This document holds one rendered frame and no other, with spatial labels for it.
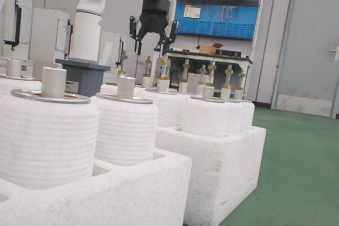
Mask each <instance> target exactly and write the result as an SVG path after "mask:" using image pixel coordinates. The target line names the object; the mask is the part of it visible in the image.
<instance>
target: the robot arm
mask: <svg viewBox="0 0 339 226"><path fill-rule="evenodd" d="M170 1H171V0H143V4H142V13H141V15H140V16H139V17H133V16H130V38H132V39H134V40H135V41H136V42H135V52H136V55H139V56H140V53H141V46H142V42H141V41H142V39H143V38H144V37H145V35H146V34H147V33H152V32H154V33H158V34H159V36H160V39H161V42H162V44H161V45H160V53H159V58H161V59H163V58H164V54H166V50H167V45H168V44H169V43H174V42H175V38H176V34H177V30H178V25H179V23H178V22H177V21H176V20H174V21H172V20H169V17H168V15H169V9H170ZM104 7H105V0H80V3H79V4H78V5H77V7H76V16H75V27H74V34H72V35H71V44H70V54H69V61H76V62H84V63H92V64H97V60H98V51H99V42H100V33H101V24H102V14H103V11H104ZM139 21H140V22H141V24H142V26H141V28H140V30H139V32H138V34H137V25H138V23H139ZM168 24H169V26H170V28H171V31H170V34H169V39H167V37H166V33H165V30H164V29H165V28H166V26H167V25H168Z"/></svg>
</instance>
